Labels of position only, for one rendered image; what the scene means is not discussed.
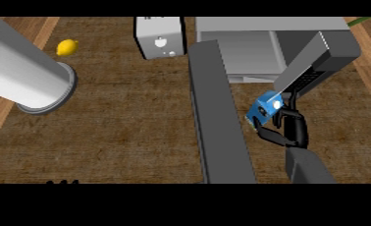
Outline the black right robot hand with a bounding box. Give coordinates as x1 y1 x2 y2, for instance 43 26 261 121
255 91 311 149

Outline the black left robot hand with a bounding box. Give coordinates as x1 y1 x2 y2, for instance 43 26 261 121
46 179 80 185

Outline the blue milk carton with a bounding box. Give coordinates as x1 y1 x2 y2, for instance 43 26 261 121
245 89 284 130

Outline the dark grey microwave door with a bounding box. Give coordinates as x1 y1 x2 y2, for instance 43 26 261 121
187 39 258 185

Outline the grey microwave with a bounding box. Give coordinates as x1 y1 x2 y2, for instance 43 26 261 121
195 17 362 99

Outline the white cylinder with grey rim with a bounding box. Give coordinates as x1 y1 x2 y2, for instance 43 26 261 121
0 18 78 116

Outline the green leaf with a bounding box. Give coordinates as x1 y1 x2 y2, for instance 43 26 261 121
346 17 371 28

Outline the white toaster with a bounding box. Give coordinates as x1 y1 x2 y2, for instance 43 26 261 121
134 17 189 61

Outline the yellow lemon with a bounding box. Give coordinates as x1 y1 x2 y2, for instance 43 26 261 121
55 38 81 57

